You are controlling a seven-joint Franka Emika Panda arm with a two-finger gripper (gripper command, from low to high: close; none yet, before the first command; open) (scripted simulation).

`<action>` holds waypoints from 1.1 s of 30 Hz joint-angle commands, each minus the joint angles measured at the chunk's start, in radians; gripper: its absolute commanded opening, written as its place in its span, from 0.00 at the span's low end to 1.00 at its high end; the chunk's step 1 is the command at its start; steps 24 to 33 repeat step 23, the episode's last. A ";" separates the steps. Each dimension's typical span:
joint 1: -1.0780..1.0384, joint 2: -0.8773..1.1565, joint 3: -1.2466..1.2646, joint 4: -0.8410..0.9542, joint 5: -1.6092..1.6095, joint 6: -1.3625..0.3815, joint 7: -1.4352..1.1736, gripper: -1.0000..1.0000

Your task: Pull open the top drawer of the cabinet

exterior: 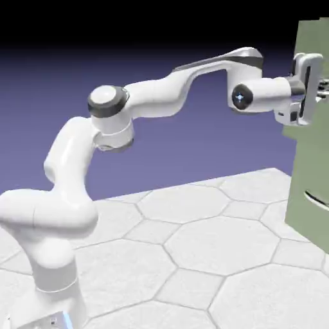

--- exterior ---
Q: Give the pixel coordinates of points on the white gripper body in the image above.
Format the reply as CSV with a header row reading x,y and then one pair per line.
x,y
314,77

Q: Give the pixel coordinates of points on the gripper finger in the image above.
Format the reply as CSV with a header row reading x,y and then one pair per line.
x,y
323,96
324,84

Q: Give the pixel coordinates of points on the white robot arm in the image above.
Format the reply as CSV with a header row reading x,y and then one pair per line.
x,y
159,95

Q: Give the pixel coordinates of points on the sage green cabinet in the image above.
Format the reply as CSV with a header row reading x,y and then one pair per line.
x,y
308,167

